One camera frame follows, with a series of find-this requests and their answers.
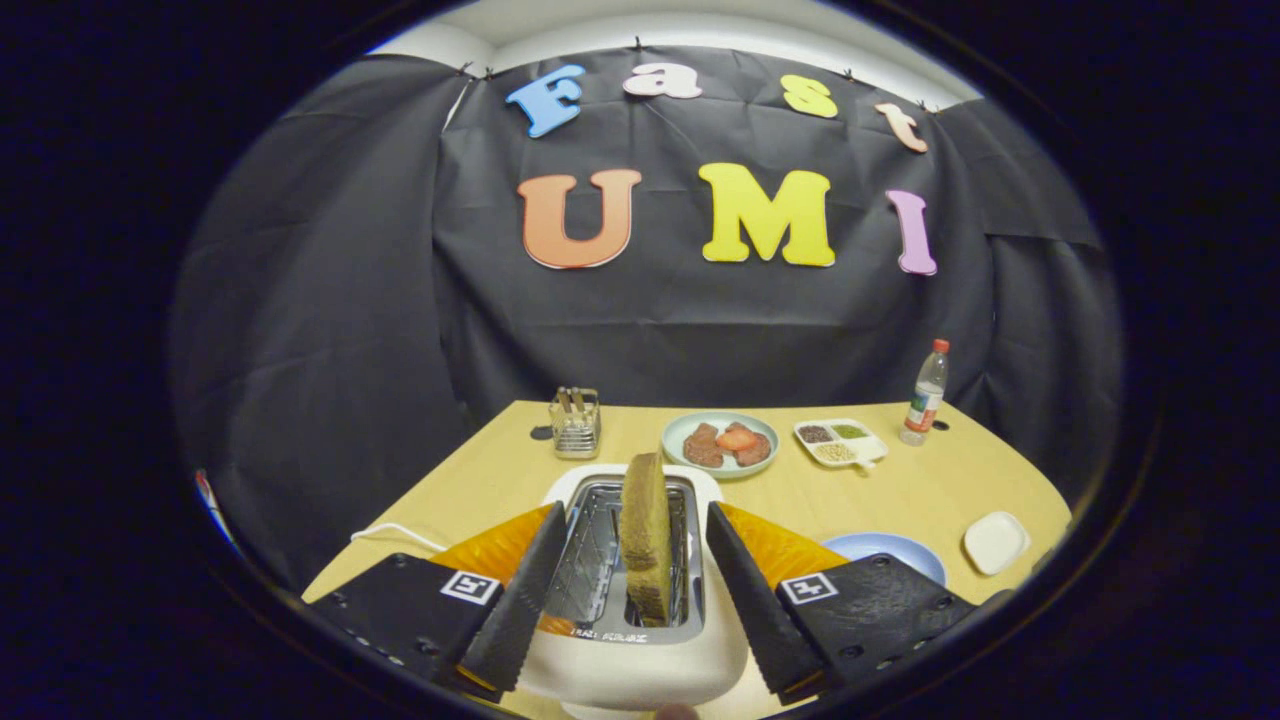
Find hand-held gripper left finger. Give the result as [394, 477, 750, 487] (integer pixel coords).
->
[308, 502, 568, 701]

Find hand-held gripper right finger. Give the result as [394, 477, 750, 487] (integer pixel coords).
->
[706, 501, 979, 703]

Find brown toast slice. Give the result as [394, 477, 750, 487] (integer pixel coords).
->
[618, 452, 674, 626]

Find white toaster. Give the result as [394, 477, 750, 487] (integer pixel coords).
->
[518, 463, 751, 713]

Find pale green plate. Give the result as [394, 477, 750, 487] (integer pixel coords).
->
[661, 411, 781, 481]

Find light blue plate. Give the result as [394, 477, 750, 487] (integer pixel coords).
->
[820, 532, 947, 586]

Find white divided condiment dish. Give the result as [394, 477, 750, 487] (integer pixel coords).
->
[793, 418, 889, 473]

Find white plate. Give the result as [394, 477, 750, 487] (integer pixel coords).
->
[963, 511, 1031, 577]

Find clear red-capped water bottle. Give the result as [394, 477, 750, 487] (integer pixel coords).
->
[899, 338, 951, 447]

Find black backdrop cloth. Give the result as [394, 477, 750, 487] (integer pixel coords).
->
[170, 45, 1126, 591]

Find white toaster cable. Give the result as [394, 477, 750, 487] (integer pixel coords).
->
[350, 522, 449, 553]

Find metal wire utensil holder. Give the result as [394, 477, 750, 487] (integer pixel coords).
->
[548, 386, 602, 460]

